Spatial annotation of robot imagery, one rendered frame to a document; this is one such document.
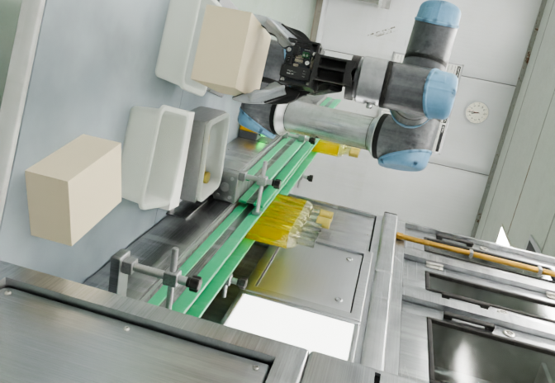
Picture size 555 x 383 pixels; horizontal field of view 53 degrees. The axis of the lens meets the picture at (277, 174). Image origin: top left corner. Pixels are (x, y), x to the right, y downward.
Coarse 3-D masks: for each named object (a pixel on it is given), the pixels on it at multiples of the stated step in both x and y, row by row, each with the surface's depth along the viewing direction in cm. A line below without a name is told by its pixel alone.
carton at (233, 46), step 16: (208, 16) 87; (224, 16) 87; (240, 16) 86; (208, 32) 87; (224, 32) 87; (240, 32) 86; (256, 32) 91; (208, 48) 87; (224, 48) 87; (240, 48) 86; (256, 48) 94; (208, 64) 87; (224, 64) 87; (240, 64) 87; (256, 64) 96; (208, 80) 87; (224, 80) 87; (240, 80) 89; (256, 80) 99
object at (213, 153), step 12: (216, 120) 144; (228, 120) 154; (216, 132) 156; (204, 144) 140; (216, 144) 157; (204, 156) 141; (216, 156) 158; (204, 168) 143; (216, 168) 159; (216, 180) 160; (204, 192) 151
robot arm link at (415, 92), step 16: (400, 64) 86; (384, 80) 85; (400, 80) 84; (416, 80) 84; (432, 80) 83; (448, 80) 83; (384, 96) 85; (400, 96) 85; (416, 96) 84; (432, 96) 83; (448, 96) 83; (400, 112) 91; (416, 112) 86; (432, 112) 85; (448, 112) 85
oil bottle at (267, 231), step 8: (256, 224) 162; (264, 224) 162; (272, 224) 163; (280, 224) 164; (248, 232) 163; (256, 232) 162; (264, 232) 162; (272, 232) 161; (280, 232) 160; (288, 232) 160; (296, 232) 162; (256, 240) 163; (264, 240) 162; (272, 240) 162; (280, 240) 161; (288, 240) 161; (296, 240) 161
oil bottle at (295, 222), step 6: (264, 216) 167; (270, 216) 168; (276, 216) 168; (282, 216) 169; (288, 216) 170; (282, 222) 166; (288, 222) 166; (294, 222) 166; (300, 222) 168; (300, 228) 166
